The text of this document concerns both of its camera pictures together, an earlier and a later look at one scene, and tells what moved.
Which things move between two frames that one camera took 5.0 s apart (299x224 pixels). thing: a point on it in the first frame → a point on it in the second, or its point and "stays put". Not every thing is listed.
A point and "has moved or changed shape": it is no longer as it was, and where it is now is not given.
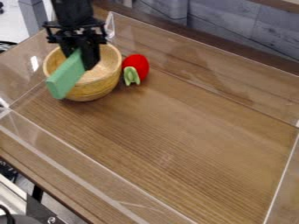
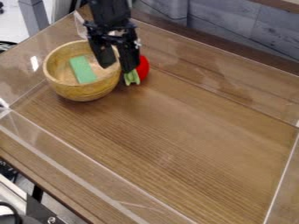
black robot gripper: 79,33 → 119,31
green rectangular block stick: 61,80 has moved or changed shape
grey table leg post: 33,15 stays put
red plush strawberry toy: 135,68 stays put
